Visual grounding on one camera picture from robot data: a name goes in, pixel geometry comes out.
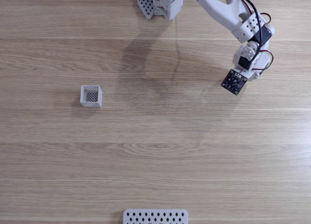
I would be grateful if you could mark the white perforated plate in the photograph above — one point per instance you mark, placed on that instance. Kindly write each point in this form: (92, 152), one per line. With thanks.
(155, 216)

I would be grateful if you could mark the black camera circuit board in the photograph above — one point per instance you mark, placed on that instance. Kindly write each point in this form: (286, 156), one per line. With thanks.
(233, 82)

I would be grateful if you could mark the small white lattice crate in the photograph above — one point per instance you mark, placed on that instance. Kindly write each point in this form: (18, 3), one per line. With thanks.
(91, 96)

